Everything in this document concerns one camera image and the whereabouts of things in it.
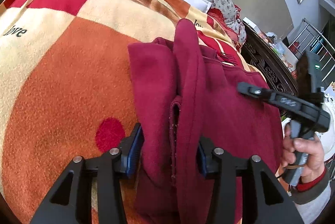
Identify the right forearm grey sleeve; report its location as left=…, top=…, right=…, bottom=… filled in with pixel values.
left=290, top=167, right=331, bottom=223

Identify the red pillow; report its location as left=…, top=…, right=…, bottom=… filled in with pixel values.
left=207, top=8, right=240, bottom=43

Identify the person's right hand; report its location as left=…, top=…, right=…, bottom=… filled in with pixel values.
left=281, top=123, right=326, bottom=176

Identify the orange red cream blanket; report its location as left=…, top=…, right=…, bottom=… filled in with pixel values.
left=1, top=0, right=255, bottom=223

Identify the maroon fleece garment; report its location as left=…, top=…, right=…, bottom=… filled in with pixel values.
left=128, top=19, right=283, bottom=223

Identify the metal railing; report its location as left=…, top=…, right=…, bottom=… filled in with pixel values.
left=288, top=18, right=334, bottom=86

